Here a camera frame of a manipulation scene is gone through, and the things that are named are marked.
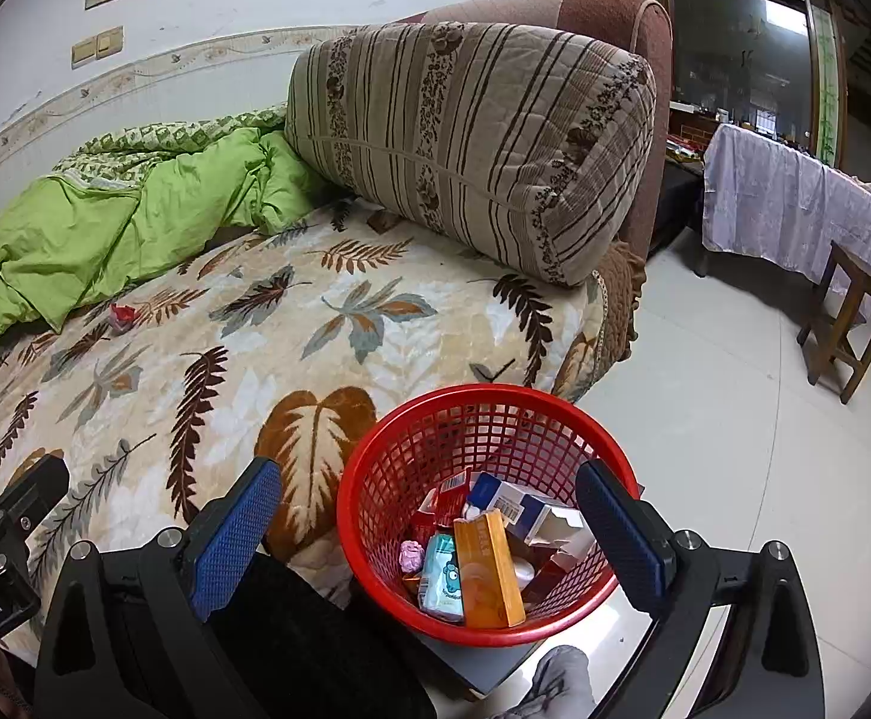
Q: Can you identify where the red crumpled trash piece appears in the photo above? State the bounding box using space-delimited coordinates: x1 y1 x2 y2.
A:
107 304 138 334

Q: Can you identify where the grey slipper foot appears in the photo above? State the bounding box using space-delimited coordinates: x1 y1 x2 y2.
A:
504 644 596 719

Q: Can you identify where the blue white carton box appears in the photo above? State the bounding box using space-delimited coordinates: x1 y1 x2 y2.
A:
463 472 595 555

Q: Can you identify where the green duvet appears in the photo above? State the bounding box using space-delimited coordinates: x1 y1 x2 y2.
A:
0 107 326 339

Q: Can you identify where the orange cardboard box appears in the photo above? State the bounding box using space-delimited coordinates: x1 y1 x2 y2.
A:
453 510 527 630

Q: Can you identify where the dark low stand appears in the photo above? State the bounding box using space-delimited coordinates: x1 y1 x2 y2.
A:
415 633 540 696

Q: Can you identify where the pink crumpled wrapper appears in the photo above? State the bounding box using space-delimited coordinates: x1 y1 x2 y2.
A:
398 540 426 575

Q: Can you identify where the leaf-patterned bed blanket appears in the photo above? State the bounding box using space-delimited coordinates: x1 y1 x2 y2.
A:
0 203 629 602

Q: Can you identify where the teal tissue packet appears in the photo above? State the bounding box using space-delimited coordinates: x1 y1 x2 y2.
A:
418 533 465 623

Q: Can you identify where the red plastic mesh basket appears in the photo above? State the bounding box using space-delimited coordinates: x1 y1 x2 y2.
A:
337 385 640 648

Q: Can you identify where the red cigarette pack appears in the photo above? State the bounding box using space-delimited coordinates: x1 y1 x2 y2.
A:
411 469 471 542

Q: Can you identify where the wooden stool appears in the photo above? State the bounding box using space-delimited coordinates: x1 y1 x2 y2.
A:
796 242 871 404

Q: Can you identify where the table with lilac cloth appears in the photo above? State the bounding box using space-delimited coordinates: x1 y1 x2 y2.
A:
700 123 871 284

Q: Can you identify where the striped brown bolster pillow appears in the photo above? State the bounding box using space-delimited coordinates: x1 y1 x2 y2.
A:
283 19 660 288

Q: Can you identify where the beige wall switch plate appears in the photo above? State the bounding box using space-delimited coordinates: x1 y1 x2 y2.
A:
70 26 125 68

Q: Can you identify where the dark wooden window frame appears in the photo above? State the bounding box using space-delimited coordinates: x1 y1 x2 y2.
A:
658 0 848 167

